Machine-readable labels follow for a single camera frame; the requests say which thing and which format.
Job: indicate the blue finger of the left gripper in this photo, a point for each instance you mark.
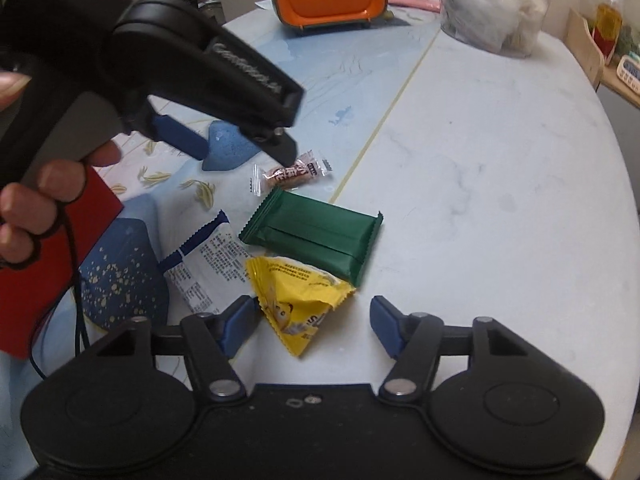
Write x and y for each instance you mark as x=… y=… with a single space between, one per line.
x=166 y=129

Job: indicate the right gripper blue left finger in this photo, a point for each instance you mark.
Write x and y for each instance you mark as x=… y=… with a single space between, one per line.
x=236 y=324

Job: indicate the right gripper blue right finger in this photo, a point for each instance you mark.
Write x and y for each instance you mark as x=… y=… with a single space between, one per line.
x=389 y=325

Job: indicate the white blue snack packet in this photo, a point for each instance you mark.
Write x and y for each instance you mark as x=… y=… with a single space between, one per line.
x=208 y=269

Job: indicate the yellow triangular snack packet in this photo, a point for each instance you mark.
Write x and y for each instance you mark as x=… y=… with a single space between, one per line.
x=295 y=298

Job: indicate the green snack bar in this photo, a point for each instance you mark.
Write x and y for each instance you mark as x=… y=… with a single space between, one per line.
x=331 y=238

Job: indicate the person's left hand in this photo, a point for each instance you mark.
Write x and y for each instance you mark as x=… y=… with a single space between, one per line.
x=27 y=212

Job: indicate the small pink wrapped candy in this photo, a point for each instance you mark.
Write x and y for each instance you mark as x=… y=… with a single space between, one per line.
x=308 y=167

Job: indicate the red white cardboard box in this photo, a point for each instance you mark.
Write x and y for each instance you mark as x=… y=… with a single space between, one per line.
x=28 y=293

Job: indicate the clear plastic bag of food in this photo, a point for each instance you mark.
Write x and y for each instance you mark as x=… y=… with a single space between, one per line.
x=505 y=27

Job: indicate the small pink timer clock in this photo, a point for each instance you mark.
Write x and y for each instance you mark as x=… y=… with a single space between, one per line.
x=628 y=72

